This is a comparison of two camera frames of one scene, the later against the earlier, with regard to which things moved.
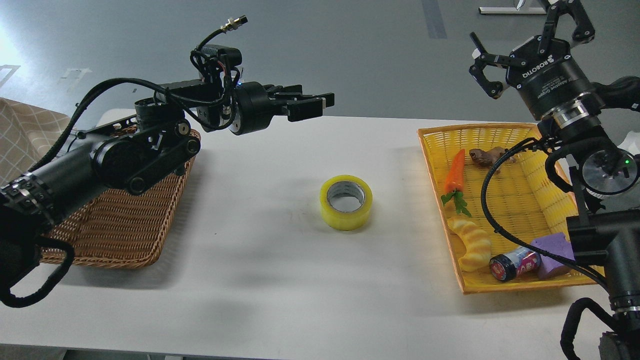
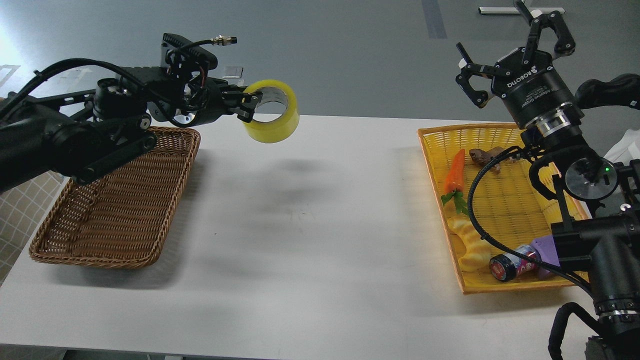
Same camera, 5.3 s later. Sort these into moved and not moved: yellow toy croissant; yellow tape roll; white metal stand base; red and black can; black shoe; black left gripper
Moved: black left gripper; yellow tape roll
Not moved: yellow toy croissant; black shoe; red and black can; white metal stand base
